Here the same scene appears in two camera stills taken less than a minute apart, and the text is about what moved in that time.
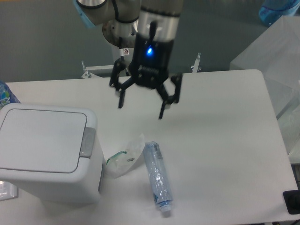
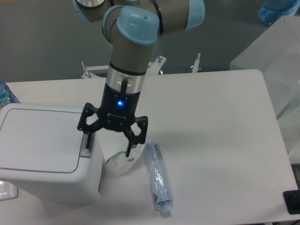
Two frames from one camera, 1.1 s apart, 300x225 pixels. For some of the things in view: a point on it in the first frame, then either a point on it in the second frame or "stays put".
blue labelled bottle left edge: (7, 96) stays put
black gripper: (149, 68) → (117, 112)
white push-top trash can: (56, 150) stays put
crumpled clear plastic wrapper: (121, 162) stays put
